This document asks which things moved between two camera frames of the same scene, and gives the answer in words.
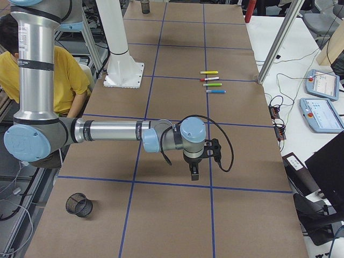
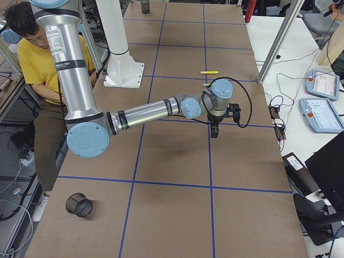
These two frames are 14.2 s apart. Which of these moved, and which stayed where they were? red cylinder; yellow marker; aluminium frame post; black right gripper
Moved: black right gripper
Stayed: red cylinder; yellow marker; aluminium frame post
